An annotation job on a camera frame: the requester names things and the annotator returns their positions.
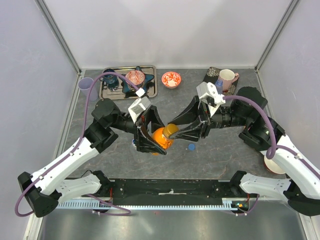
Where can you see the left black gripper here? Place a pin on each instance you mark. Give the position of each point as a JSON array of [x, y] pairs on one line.
[[144, 144]]

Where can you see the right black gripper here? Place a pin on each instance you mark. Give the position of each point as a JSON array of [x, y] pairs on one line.
[[192, 132]]

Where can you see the orange juice bottle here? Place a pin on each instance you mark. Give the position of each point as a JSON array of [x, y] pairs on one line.
[[161, 139]]

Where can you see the blue bottle cap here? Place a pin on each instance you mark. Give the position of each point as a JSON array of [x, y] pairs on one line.
[[191, 147]]

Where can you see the blue label water bottle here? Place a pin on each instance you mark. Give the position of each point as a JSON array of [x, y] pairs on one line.
[[219, 86]]

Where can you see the orange bottle cap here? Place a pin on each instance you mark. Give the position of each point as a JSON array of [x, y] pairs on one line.
[[170, 129]]

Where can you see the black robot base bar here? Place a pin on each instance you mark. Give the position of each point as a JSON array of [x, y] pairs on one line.
[[144, 192]]

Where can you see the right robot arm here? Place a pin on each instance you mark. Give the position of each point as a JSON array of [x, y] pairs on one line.
[[301, 189]]

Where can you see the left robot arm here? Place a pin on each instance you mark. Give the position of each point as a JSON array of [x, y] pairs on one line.
[[46, 188]]

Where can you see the clear bottle blue-white cap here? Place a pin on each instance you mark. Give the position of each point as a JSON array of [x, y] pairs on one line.
[[133, 142]]

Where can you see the blue star-shaped dish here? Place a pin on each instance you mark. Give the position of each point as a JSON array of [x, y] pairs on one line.
[[127, 88]]

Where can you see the orange floral bowl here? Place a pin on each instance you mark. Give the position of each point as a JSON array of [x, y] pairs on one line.
[[171, 79]]

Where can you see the black floral square plate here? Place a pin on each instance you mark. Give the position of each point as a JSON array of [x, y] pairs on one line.
[[212, 76]]

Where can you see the red patterned bowl on star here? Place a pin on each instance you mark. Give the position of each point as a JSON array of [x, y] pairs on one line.
[[136, 77]]

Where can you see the metal tray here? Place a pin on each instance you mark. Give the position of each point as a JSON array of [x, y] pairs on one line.
[[118, 94]]

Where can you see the pink white mug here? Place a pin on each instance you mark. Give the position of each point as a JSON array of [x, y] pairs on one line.
[[227, 77]]

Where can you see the dark blue mug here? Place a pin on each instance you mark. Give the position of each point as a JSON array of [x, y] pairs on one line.
[[110, 80]]

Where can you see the lilac plastic cup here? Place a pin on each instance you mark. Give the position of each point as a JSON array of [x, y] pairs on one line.
[[84, 85]]

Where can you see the white bowl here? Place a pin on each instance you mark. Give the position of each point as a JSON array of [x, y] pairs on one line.
[[272, 166]]

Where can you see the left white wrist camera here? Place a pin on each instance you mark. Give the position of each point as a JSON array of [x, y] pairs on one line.
[[141, 104]]

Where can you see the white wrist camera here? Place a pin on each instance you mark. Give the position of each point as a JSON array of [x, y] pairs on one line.
[[141, 104], [208, 94]]

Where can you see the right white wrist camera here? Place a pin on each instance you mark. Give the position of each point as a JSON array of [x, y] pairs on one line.
[[208, 94]]

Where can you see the white slotted cable duct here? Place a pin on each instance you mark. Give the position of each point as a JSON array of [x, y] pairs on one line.
[[93, 204]]

